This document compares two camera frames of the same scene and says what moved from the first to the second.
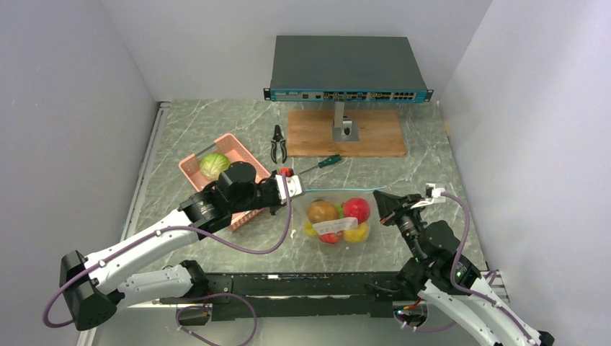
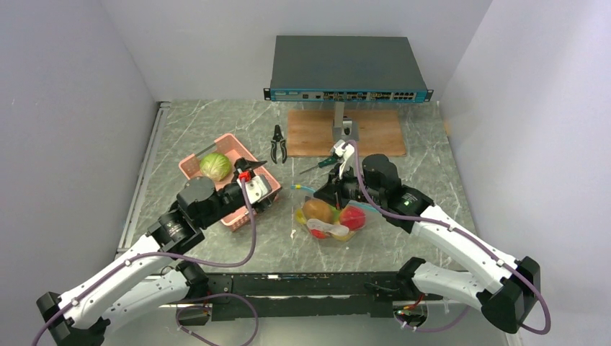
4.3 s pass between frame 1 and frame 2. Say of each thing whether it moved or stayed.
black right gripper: moved
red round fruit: moved
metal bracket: stayed
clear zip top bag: moved
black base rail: stayed
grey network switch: stayed
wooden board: stayed
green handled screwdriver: stayed
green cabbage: stayed
